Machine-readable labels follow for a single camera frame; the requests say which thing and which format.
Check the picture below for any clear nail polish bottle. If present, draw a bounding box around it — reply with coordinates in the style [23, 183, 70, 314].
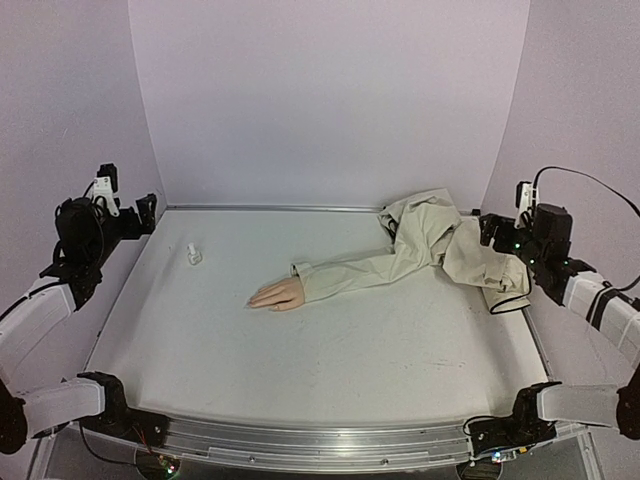
[186, 242, 203, 266]

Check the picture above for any mannequin hand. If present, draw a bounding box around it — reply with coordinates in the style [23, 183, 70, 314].
[248, 277, 305, 312]

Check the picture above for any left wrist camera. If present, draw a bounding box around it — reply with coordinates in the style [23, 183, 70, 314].
[90, 163, 120, 217]

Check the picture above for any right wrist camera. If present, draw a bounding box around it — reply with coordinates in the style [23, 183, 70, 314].
[515, 181, 537, 229]

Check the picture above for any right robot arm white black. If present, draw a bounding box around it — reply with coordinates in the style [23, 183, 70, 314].
[464, 203, 639, 461]

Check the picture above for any beige sleeve cloth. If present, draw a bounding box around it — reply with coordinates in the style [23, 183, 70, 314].
[291, 189, 531, 315]

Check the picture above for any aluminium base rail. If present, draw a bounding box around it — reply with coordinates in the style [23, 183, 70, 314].
[29, 389, 601, 480]

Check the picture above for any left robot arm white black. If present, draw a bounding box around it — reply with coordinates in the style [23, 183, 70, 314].
[1, 193, 157, 455]

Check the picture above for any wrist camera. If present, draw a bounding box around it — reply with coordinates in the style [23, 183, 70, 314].
[515, 181, 537, 229]
[90, 163, 120, 217]

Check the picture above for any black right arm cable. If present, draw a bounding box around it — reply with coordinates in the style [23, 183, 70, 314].
[533, 166, 640, 294]

